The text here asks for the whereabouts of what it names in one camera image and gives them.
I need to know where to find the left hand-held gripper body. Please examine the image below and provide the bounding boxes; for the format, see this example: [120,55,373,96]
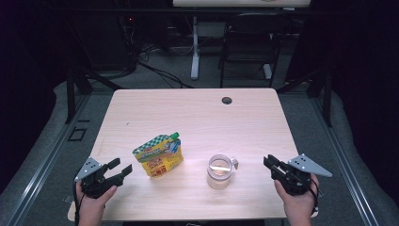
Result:
[74,156,124,200]

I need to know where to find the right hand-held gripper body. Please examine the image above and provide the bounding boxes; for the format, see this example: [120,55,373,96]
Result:
[270,153,333,197]

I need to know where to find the yellow green-checked seasoning pouch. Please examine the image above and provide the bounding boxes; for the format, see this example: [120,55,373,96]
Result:
[132,132,184,179]

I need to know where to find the glass jar with beige lid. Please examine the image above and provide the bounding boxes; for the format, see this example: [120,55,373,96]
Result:
[205,153,240,191]

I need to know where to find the person's left hand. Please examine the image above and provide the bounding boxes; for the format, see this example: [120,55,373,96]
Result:
[75,181,119,226]

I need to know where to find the person's right hand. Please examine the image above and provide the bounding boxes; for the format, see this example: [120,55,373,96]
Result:
[274,173,321,226]

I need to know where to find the black metal stand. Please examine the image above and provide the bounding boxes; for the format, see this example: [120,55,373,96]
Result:
[64,64,124,124]
[276,65,334,128]

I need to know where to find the black folding chair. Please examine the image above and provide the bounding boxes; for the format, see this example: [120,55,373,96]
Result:
[218,11,294,89]

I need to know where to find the black computer tower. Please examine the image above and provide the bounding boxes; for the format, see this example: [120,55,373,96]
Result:
[70,10,140,73]

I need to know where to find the white background desk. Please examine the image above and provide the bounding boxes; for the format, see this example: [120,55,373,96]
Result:
[172,0,311,81]

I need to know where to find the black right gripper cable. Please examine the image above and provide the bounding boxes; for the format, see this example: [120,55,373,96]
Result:
[309,178,321,218]

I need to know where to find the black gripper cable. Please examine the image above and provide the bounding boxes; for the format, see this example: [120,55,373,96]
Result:
[309,178,321,218]
[72,181,85,226]

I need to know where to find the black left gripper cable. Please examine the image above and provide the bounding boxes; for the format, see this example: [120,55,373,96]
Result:
[72,181,85,226]

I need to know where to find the black floor cables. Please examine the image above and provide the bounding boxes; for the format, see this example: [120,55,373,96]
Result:
[136,43,194,89]

